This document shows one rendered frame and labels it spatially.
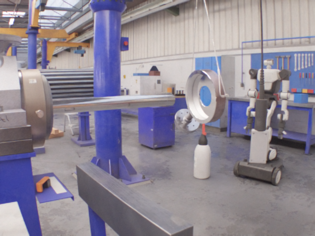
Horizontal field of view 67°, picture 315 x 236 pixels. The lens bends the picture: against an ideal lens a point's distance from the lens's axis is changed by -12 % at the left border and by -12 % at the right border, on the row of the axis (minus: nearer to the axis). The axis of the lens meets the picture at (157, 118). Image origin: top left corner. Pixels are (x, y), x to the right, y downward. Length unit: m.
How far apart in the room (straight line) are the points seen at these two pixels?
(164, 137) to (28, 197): 3.92
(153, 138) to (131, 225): 3.94
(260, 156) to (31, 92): 0.94
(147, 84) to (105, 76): 5.19
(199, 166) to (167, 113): 1.67
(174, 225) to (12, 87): 0.76
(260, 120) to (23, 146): 0.84
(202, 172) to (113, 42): 1.86
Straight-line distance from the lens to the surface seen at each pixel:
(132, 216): 0.75
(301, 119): 5.74
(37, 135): 1.19
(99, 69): 3.08
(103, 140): 3.14
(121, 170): 3.25
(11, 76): 1.12
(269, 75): 3.35
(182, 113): 2.10
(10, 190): 1.02
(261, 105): 1.00
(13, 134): 0.96
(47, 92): 1.20
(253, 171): 3.36
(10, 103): 1.07
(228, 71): 6.48
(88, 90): 5.03
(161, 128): 4.71
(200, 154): 3.29
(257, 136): 1.02
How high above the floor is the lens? 1.21
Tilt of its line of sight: 8 degrees down
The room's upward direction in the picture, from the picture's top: straight up
